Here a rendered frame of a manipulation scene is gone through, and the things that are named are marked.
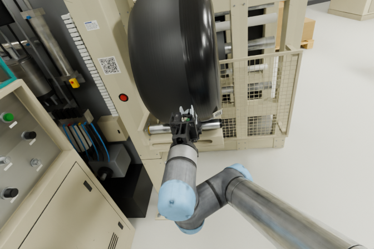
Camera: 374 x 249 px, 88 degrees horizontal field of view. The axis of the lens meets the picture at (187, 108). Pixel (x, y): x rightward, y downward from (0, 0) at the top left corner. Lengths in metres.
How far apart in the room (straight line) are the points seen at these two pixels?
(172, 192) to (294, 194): 1.43
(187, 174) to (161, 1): 0.52
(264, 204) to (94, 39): 0.77
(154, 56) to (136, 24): 0.12
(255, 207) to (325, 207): 1.37
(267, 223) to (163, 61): 0.47
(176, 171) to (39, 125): 0.72
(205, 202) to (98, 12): 0.70
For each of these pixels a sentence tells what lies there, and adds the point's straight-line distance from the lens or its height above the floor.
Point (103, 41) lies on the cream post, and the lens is 0.85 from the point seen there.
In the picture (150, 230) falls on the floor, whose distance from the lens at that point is 1.70.
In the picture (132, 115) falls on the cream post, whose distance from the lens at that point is 0.99.
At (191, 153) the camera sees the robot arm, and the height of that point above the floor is 1.13.
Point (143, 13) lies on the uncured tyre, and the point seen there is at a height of 1.40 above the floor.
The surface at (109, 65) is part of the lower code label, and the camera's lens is 0.88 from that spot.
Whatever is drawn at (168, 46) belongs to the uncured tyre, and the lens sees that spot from 0.61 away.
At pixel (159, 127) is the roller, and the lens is 0.91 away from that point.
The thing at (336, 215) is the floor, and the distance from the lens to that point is 1.77.
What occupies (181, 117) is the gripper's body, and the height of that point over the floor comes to 1.14.
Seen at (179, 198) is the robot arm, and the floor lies 1.14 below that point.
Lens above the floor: 1.48
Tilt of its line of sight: 35 degrees down
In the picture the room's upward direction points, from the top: 13 degrees counter-clockwise
